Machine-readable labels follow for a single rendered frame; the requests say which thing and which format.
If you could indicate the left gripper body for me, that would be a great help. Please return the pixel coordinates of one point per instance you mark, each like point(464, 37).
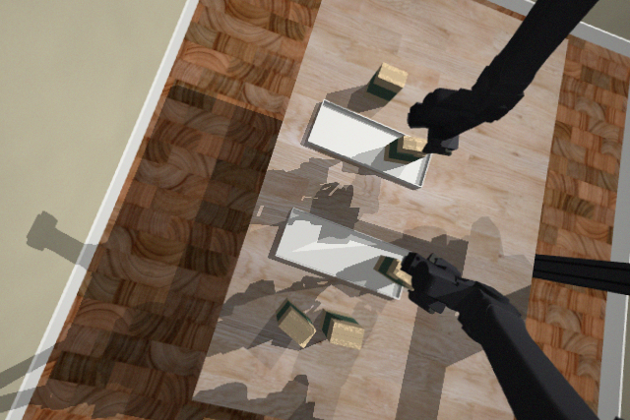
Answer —
point(424, 301)

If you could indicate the white shallow tray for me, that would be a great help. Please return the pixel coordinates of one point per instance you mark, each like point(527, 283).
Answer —
point(339, 251)
point(363, 140)

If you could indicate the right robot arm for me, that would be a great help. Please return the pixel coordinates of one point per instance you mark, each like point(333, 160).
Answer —
point(501, 85)

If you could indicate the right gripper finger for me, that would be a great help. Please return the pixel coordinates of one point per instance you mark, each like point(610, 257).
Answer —
point(447, 152)

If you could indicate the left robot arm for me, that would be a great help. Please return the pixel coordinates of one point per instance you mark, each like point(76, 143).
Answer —
point(533, 386)

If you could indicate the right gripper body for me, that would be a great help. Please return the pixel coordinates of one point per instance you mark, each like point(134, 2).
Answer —
point(439, 146)

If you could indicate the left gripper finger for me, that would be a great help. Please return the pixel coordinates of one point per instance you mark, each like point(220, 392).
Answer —
point(429, 309)
point(432, 257)

